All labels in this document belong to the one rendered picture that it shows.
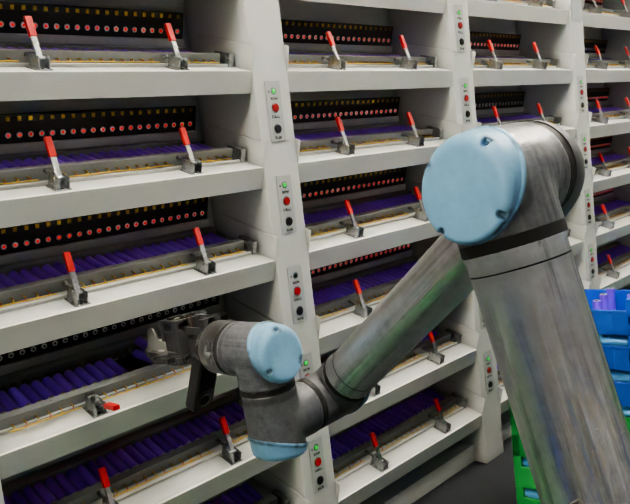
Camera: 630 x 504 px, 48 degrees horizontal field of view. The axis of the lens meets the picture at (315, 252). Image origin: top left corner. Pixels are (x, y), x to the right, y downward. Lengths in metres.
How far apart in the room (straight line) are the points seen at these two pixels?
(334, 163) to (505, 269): 0.91
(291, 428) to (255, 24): 0.80
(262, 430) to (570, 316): 0.55
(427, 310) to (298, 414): 0.28
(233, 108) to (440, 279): 0.71
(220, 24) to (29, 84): 0.48
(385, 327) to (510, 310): 0.35
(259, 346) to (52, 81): 0.54
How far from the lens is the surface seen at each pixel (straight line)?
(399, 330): 1.06
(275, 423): 1.13
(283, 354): 1.10
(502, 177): 0.72
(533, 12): 2.42
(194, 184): 1.36
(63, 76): 1.26
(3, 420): 1.27
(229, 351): 1.13
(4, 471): 1.25
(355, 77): 1.69
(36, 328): 1.22
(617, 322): 1.67
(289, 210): 1.50
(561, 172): 0.81
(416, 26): 2.08
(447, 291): 0.99
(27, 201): 1.21
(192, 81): 1.39
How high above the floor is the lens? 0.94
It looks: 8 degrees down
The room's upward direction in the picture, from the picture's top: 7 degrees counter-clockwise
